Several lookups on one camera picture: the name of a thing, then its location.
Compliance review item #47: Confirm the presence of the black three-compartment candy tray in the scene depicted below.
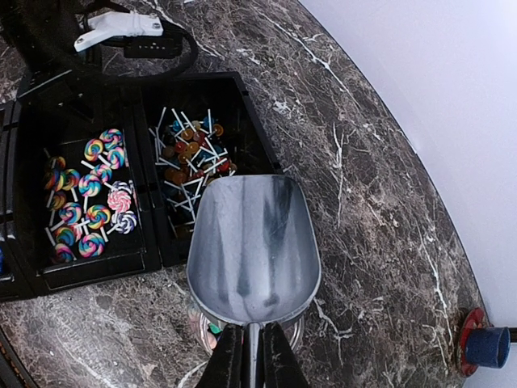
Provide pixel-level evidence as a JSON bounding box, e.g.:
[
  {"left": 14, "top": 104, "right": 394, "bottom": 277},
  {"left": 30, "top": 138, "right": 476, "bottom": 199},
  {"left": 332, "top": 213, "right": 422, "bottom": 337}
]
[{"left": 1, "top": 72, "right": 281, "bottom": 302}]

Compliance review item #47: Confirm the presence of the metal scoop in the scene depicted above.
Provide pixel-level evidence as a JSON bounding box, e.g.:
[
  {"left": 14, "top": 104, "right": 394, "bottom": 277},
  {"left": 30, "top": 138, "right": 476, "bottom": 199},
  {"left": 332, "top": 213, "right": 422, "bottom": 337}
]
[{"left": 187, "top": 175, "right": 322, "bottom": 387}]

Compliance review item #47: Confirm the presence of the stick candies pile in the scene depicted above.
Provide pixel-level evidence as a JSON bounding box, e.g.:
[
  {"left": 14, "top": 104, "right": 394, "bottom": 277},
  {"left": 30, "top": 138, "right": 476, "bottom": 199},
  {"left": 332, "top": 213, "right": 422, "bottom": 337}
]
[{"left": 149, "top": 106, "right": 237, "bottom": 233}]

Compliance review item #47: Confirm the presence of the blue mug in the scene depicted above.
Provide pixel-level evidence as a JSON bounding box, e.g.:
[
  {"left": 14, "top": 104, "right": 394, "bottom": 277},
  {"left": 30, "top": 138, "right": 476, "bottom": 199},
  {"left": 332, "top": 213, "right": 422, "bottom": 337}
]
[{"left": 474, "top": 327, "right": 511, "bottom": 369}]

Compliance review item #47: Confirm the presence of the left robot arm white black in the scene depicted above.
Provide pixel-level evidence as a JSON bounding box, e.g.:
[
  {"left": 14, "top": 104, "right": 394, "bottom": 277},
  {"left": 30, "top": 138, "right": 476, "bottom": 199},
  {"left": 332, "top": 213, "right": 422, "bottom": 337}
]
[{"left": 1, "top": 1, "right": 199, "bottom": 86}]

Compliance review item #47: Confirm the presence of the red plate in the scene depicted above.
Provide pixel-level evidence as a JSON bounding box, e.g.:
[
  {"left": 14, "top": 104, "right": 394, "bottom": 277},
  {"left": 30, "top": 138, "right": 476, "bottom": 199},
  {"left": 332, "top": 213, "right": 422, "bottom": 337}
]
[{"left": 456, "top": 307, "right": 489, "bottom": 378}]

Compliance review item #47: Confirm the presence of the clear plastic cup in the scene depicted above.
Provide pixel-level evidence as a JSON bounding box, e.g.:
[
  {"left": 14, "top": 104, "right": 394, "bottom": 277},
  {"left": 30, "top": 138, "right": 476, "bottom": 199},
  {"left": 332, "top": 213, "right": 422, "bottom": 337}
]
[{"left": 187, "top": 303, "right": 305, "bottom": 356}]

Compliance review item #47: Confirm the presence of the swirl lollipops pile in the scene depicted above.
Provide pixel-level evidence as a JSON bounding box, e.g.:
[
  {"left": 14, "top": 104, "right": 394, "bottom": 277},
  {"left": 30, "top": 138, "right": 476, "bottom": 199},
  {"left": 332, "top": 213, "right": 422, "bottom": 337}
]
[{"left": 44, "top": 128, "right": 139, "bottom": 264}]

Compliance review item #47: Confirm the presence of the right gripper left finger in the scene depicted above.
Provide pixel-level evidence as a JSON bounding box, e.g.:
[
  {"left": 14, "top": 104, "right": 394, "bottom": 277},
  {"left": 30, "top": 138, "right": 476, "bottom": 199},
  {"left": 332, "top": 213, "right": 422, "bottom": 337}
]
[{"left": 204, "top": 324, "right": 243, "bottom": 388}]

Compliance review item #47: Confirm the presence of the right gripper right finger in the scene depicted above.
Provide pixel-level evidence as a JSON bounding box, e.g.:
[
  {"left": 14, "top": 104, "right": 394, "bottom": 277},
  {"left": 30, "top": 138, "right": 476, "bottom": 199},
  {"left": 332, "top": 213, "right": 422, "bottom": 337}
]
[{"left": 263, "top": 323, "right": 306, "bottom": 388}]

